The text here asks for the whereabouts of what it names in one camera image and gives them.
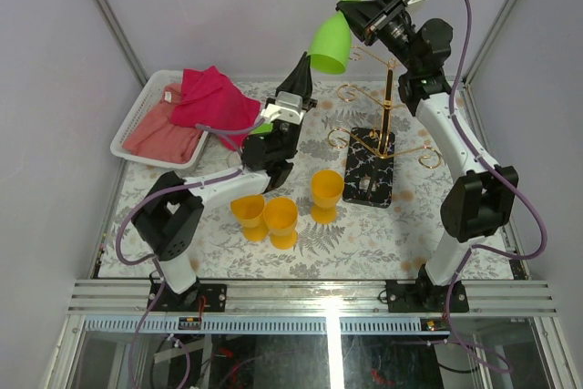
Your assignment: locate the orange wine glass left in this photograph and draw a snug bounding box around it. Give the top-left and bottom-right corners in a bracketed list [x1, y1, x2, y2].
[230, 195, 269, 242]

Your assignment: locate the orange wine glass middle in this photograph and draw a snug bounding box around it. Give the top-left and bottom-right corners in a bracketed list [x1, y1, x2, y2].
[263, 197, 298, 250]

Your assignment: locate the magenta cloth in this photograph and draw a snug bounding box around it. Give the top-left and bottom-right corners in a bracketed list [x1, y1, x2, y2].
[169, 66, 261, 131]

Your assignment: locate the orange wine glass right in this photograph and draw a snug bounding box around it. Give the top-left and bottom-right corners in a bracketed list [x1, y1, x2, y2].
[311, 169, 344, 225]

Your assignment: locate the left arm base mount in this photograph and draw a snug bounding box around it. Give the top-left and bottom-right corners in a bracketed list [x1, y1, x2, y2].
[152, 280, 228, 314]

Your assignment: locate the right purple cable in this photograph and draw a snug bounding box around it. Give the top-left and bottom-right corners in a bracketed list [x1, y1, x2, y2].
[436, 0, 547, 374]

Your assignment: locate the blue cable duct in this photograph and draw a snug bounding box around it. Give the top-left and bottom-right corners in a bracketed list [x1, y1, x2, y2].
[86, 315, 438, 335]

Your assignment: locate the white plastic basket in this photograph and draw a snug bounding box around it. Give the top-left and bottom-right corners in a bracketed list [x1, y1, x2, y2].
[110, 70, 209, 170]

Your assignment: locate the orange wine glass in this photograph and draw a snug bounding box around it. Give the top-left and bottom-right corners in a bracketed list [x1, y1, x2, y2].
[263, 197, 298, 250]
[230, 195, 269, 242]
[311, 169, 344, 225]

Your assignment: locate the gold wine glass rack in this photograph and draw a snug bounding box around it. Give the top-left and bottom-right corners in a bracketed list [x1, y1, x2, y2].
[327, 46, 444, 209]

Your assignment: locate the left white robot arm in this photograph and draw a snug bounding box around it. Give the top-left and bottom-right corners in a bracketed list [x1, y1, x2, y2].
[122, 54, 317, 312]

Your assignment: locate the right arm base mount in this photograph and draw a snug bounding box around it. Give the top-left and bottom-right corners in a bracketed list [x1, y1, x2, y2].
[385, 267, 469, 313]

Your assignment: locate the salmon pink cloth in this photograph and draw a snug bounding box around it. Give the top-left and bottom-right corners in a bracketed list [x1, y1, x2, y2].
[122, 83, 202, 164]

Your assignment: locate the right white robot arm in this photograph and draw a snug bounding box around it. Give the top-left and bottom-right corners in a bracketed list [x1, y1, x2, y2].
[336, 0, 518, 312]

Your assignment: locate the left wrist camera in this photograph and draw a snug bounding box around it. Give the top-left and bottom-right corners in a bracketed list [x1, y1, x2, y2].
[261, 92, 305, 125]

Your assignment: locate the floral table mat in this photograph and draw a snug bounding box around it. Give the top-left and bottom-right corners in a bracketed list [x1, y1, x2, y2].
[97, 79, 516, 280]

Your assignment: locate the green plastic wine glass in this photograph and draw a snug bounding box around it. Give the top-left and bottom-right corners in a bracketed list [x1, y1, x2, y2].
[308, 0, 361, 75]

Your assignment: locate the aluminium front rail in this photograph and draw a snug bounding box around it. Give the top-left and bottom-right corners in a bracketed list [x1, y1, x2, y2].
[67, 279, 557, 317]

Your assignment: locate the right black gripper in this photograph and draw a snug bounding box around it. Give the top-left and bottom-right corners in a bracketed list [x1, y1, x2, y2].
[334, 0, 418, 74]

